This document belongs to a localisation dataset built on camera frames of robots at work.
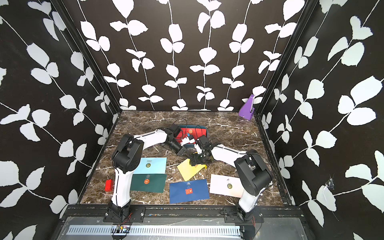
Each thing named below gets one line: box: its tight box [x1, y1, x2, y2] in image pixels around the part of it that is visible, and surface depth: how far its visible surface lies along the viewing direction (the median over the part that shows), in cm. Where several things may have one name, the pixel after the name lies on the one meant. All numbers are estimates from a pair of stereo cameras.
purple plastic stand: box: [238, 94, 255, 121], surface depth 115 cm
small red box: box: [104, 179, 114, 192], surface depth 83 cm
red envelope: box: [175, 128, 207, 143], surface depth 90 cm
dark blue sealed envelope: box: [169, 179, 210, 204], surface depth 84 cm
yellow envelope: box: [177, 158, 208, 182], surface depth 90 cm
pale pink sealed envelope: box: [209, 174, 244, 198], surface depth 86 cm
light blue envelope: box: [133, 157, 167, 175], surface depth 93 cm
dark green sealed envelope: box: [130, 173, 167, 193], surface depth 86 cm
